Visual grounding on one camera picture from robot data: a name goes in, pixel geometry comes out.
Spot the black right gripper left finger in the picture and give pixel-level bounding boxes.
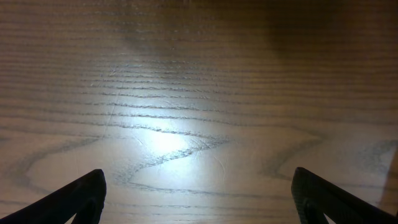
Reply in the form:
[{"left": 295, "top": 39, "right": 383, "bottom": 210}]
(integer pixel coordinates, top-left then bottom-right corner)
[{"left": 1, "top": 169, "right": 106, "bottom": 224}]

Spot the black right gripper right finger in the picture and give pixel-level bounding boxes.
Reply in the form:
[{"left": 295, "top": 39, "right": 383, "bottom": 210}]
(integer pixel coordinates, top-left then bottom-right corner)
[{"left": 291, "top": 167, "right": 397, "bottom": 224}]

